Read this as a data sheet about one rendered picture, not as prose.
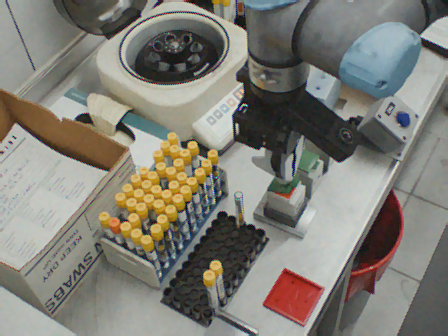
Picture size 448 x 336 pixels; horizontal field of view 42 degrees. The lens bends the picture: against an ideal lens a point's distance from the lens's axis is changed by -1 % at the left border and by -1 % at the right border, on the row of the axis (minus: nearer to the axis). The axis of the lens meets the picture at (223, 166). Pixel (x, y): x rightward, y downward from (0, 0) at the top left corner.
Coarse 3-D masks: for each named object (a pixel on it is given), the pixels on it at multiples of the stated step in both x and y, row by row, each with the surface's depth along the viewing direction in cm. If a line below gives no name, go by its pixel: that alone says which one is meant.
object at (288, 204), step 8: (272, 192) 89; (296, 192) 90; (304, 192) 91; (272, 200) 91; (280, 200) 89; (288, 200) 88; (296, 200) 89; (272, 208) 92; (280, 208) 91; (288, 208) 90; (296, 208) 90
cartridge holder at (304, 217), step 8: (264, 200) 96; (304, 200) 93; (256, 208) 95; (264, 208) 93; (304, 208) 94; (312, 208) 94; (256, 216) 95; (264, 216) 94; (272, 216) 93; (280, 216) 92; (288, 216) 91; (296, 216) 91; (304, 216) 94; (312, 216) 94; (272, 224) 94; (280, 224) 93; (288, 224) 92; (296, 224) 92; (304, 224) 93; (296, 232) 92; (304, 232) 92
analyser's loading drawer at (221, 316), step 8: (216, 312) 80; (224, 312) 80; (216, 320) 81; (224, 320) 81; (232, 320) 79; (240, 320) 79; (208, 328) 80; (216, 328) 80; (224, 328) 80; (232, 328) 80; (240, 328) 79; (248, 328) 78
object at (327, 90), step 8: (320, 72) 101; (312, 80) 100; (320, 80) 100; (328, 80) 100; (336, 80) 102; (312, 88) 99; (320, 88) 99; (328, 88) 99; (336, 88) 104; (320, 96) 98; (328, 96) 99; (336, 96) 106; (328, 104) 101; (336, 104) 109; (344, 104) 109; (336, 112) 108
